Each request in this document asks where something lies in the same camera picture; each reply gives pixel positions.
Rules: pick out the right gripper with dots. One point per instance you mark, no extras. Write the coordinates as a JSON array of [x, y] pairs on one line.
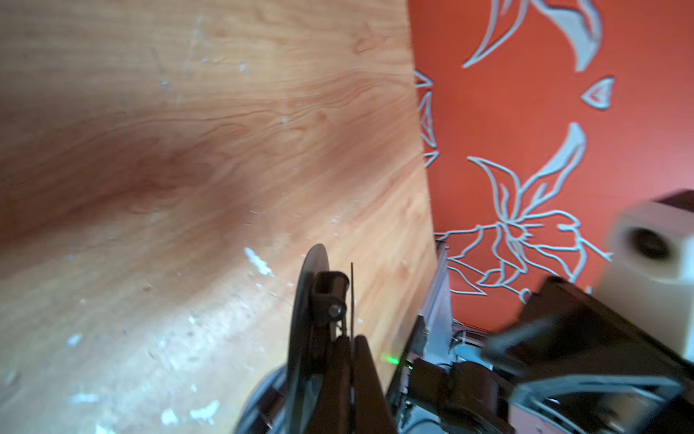
[[580, 366]]

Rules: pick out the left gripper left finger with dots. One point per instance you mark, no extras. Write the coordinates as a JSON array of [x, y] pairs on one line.
[[332, 413]]

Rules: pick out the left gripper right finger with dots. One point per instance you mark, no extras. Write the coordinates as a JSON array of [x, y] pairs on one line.
[[371, 411]]

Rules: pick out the dark grey phone stand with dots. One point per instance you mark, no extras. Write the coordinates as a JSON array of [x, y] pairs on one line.
[[284, 402]]

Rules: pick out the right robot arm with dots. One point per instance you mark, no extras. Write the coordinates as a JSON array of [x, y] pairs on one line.
[[467, 397]]

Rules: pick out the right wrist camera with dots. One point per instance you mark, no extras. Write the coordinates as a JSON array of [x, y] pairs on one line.
[[649, 280]]

